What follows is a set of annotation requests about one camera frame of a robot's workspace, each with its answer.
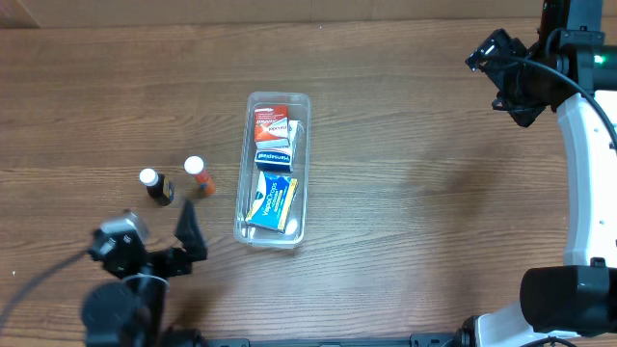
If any orange bottle white cap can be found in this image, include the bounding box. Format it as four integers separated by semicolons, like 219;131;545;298
183;155;216;196

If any clear plastic container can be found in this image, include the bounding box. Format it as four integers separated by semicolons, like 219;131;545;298
233;92;311;249

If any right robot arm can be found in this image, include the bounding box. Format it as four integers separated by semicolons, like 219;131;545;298
451;0;616;346

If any dark bottle white cap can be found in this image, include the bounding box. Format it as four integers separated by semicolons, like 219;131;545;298
139;168;174;206

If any white and blue medicine box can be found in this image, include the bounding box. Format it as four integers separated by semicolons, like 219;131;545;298
255;120;304;173

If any blue VapoDrops box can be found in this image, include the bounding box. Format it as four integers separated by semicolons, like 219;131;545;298
246;172;298;232

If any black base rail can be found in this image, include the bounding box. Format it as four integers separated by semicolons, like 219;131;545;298
201;333;460;347

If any red medicine box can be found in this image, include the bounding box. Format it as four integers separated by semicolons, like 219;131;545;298
254;105;290;149

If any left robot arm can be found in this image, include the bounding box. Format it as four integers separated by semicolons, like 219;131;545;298
81;200;207;347

